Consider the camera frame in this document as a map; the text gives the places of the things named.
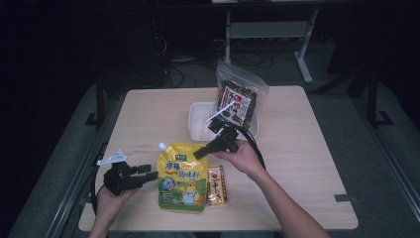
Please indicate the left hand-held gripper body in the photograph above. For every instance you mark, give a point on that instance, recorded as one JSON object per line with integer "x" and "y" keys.
{"x": 119, "y": 178}

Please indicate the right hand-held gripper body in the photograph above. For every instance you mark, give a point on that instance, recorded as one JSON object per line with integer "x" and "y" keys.
{"x": 226, "y": 142}

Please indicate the white plastic container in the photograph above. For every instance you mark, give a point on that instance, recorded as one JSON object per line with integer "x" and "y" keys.
{"x": 198, "y": 122}

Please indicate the clear bag of dark seaweed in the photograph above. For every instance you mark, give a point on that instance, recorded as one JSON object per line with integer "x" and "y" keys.
{"x": 237, "y": 95}

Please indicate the yellow spout pouch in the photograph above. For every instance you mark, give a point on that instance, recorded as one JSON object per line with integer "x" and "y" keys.
{"x": 181, "y": 185}

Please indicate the person's right hand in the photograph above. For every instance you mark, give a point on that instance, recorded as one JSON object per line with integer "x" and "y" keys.
{"x": 246, "y": 160}

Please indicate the person's left hand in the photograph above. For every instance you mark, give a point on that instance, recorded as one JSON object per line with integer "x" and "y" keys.
{"x": 110, "y": 205}

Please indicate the small red yellow snack packet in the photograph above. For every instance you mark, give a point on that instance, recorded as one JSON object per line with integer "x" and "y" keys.
{"x": 218, "y": 186}

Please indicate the black metal stand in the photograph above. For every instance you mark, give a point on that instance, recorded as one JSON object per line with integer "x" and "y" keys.
{"x": 373, "y": 99}
{"x": 99, "y": 102}

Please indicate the white metal desk frame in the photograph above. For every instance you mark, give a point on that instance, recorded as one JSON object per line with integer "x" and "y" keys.
{"x": 267, "y": 29}

